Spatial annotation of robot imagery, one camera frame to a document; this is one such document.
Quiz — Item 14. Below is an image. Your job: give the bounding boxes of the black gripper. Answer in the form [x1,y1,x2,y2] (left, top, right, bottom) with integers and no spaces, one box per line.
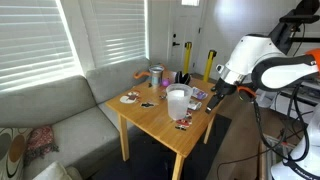
[205,79,238,115]

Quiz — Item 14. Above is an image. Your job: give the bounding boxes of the white packet with green print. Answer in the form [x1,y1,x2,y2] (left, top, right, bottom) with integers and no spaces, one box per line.
[187,99,203,112]

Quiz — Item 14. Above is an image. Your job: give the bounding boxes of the translucent plastic container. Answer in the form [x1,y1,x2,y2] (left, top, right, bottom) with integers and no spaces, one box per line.
[165,83,194,121]

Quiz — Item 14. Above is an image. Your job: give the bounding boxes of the small snack packet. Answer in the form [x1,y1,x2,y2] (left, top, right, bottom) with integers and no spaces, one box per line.
[174,111,194,132]

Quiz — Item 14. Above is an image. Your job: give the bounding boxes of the black oval case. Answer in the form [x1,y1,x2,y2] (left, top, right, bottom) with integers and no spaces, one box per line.
[174,70,192,86]

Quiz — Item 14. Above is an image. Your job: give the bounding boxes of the white stand with round base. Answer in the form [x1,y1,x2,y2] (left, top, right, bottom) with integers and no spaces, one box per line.
[254,89,278,109]

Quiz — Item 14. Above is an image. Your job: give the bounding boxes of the light wooden table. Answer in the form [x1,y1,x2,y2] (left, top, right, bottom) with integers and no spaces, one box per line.
[104,69,231,180]

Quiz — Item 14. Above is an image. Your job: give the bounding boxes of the metal tumbler cup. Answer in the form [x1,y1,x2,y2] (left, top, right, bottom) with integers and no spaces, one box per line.
[148,65,165,88]

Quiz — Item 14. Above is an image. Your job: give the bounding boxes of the small black sticker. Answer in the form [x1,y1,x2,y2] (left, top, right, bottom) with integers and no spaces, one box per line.
[139,101,156,109]

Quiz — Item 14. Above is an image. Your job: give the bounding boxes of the glass sided box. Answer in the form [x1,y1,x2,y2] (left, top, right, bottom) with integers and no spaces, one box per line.
[259,133,298,180]

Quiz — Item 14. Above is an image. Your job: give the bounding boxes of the orange octopus plush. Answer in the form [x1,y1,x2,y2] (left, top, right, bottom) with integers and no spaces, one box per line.
[133,63,167,80]

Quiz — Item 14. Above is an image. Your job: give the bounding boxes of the white entrance door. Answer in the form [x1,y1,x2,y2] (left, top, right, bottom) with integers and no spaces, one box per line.
[167,0,207,73]

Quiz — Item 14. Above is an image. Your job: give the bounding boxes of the dark floor rug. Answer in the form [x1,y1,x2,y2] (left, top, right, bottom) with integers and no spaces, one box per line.
[88,113,233,180]

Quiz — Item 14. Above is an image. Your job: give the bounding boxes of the white shelf unit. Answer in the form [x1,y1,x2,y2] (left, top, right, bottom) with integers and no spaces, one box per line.
[266,79,320,118]

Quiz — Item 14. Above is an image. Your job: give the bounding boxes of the narrow white window blinds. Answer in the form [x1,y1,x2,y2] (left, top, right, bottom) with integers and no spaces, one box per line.
[78,0,149,69]

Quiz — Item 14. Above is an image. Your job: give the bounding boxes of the grey fabric sofa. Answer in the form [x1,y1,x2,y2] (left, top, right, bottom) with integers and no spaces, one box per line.
[0,57,153,180]

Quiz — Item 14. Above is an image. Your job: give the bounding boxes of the plain white cushion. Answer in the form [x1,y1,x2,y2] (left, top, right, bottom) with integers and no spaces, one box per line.
[32,161,83,180]

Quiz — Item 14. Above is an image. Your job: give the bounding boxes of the red patterned cloth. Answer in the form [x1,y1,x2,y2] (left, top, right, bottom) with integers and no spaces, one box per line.
[23,125,60,167]

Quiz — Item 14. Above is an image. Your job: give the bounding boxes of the wide white window blinds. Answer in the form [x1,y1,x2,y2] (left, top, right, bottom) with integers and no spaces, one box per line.
[0,0,84,93]

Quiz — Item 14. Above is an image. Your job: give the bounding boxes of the retro patterned cushion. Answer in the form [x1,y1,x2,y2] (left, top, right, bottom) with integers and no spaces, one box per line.
[0,127,34,180]

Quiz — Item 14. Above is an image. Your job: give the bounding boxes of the orange wrist cable strap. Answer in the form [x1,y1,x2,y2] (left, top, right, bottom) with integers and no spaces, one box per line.
[237,85,258,100]

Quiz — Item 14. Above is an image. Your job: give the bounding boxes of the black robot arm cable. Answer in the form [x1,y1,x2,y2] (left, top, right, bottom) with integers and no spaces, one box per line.
[251,84,311,163]

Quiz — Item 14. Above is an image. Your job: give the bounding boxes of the black floor cable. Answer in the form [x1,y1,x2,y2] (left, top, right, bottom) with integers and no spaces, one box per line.
[216,129,288,180]

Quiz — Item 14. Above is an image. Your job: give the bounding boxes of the orange forearm cable strap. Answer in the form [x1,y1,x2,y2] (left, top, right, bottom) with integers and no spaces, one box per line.
[304,48,320,73]

